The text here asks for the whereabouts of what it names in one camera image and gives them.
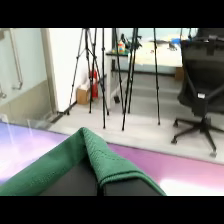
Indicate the red fire extinguisher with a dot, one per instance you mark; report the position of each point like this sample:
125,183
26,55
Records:
94,85

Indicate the black tripod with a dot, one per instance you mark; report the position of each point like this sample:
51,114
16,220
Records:
128,76
90,66

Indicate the green garment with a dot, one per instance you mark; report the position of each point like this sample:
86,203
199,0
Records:
50,166

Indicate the black office chair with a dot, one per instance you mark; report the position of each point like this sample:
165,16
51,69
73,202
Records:
200,90

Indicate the cardboard box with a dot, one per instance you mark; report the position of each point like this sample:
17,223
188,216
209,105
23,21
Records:
83,96

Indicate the white desk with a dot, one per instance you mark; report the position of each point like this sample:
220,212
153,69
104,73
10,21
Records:
156,56

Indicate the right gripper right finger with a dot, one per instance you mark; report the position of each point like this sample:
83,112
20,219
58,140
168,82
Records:
131,188

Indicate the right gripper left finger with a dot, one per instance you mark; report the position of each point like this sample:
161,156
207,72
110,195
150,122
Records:
78,180

